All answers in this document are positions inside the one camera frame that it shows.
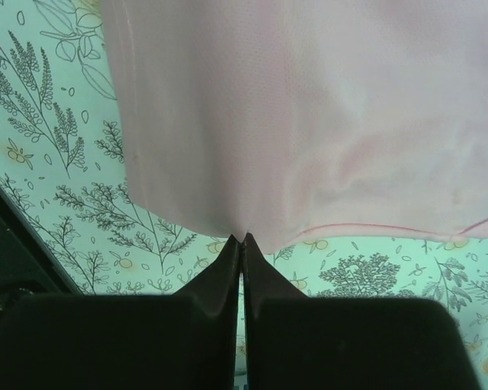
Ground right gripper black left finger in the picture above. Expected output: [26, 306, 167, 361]
[0, 238, 240, 389]

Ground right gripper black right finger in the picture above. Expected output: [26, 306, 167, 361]
[242, 235, 481, 390]

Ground floral table cloth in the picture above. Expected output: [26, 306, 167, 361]
[0, 1, 488, 389]

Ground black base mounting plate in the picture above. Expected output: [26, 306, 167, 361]
[0, 186, 81, 322]

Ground pink t shirt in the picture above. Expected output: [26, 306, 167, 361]
[100, 1, 488, 253]

